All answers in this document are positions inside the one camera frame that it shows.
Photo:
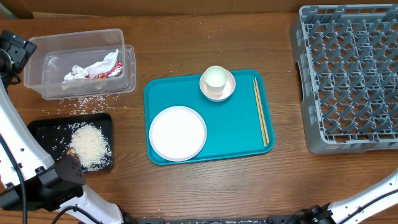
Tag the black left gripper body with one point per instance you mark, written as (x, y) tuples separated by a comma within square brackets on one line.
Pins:
[(15, 53)]

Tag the white tissue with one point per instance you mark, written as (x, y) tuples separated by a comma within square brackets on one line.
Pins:
[(79, 73)]

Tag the red snack wrapper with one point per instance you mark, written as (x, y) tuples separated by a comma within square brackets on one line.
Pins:
[(114, 72)]

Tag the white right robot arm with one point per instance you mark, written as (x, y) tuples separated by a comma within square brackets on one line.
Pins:
[(355, 209)]

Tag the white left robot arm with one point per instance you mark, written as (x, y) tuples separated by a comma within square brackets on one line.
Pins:
[(33, 180)]

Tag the grey dishwasher rack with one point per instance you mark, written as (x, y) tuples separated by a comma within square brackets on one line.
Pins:
[(347, 61)]

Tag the clear plastic bin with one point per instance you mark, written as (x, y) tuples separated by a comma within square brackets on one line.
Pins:
[(57, 54)]

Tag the black tray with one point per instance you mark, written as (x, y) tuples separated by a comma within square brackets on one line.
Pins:
[(54, 135)]

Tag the brown food scrap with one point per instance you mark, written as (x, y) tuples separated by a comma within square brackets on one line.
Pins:
[(71, 152)]

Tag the pile of rice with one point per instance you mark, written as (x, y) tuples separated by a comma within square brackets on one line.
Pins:
[(92, 147)]

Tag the large white plate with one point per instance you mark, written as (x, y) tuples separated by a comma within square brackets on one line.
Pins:
[(177, 133)]

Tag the white cup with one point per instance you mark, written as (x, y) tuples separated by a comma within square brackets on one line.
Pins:
[(216, 78)]

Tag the pink saucer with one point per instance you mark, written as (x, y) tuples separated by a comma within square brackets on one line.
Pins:
[(227, 91)]

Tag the teal plastic tray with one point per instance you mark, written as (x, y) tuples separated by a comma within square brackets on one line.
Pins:
[(236, 127)]

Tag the wooden chopstick left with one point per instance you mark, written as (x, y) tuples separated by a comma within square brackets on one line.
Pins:
[(259, 115)]

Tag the wooden chopstick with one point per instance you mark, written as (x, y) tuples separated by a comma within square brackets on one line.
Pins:
[(259, 115), (262, 109)]

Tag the wooden chopstick right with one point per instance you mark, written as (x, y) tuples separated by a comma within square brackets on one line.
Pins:
[(262, 109)]

